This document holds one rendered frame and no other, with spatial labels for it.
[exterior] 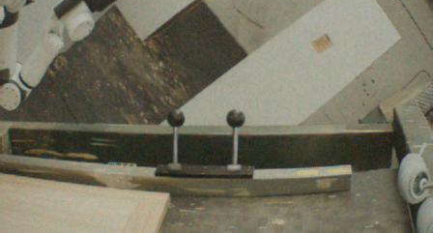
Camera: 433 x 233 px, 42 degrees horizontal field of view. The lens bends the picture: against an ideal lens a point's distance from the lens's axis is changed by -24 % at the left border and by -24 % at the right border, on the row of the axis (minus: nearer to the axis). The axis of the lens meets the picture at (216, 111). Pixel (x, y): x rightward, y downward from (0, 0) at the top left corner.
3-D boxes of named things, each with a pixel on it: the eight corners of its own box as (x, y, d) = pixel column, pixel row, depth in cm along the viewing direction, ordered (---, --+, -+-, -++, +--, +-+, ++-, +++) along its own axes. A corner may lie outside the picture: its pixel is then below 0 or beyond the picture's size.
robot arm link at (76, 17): (117, 14, 141) (77, 47, 141) (101, -13, 145) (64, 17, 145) (101, -6, 130) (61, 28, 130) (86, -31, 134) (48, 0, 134)
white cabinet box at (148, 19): (126, -3, 667) (180, -44, 647) (157, 36, 668) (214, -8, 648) (111, -1, 624) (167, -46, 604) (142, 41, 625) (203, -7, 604)
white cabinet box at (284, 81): (171, 117, 571) (357, -21, 513) (216, 175, 571) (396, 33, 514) (148, 132, 512) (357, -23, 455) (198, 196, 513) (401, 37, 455)
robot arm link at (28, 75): (56, 65, 140) (19, 120, 146) (61, 43, 148) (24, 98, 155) (28, 42, 135) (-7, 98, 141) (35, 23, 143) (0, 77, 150)
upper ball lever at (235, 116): (225, 176, 146) (227, 110, 149) (244, 176, 145) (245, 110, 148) (223, 174, 142) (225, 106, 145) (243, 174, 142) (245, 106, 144)
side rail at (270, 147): (18, 154, 181) (14, 121, 178) (389, 160, 168) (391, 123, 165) (14, 160, 176) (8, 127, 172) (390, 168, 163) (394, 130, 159)
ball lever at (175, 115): (167, 174, 147) (168, 110, 150) (185, 175, 147) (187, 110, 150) (163, 172, 144) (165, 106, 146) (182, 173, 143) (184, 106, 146)
